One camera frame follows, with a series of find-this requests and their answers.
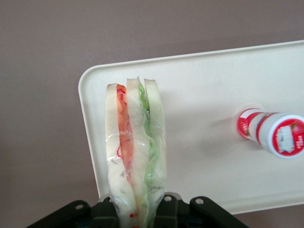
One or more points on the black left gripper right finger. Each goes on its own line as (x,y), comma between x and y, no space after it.
(167,211)

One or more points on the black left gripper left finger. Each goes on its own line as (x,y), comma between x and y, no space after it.
(108,213)

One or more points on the red white yogurt bottle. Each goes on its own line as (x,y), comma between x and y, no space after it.
(273,133)

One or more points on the beige plastic tray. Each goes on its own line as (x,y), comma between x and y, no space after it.
(202,83)

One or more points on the triangle sandwich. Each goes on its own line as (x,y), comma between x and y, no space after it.
(140,142)

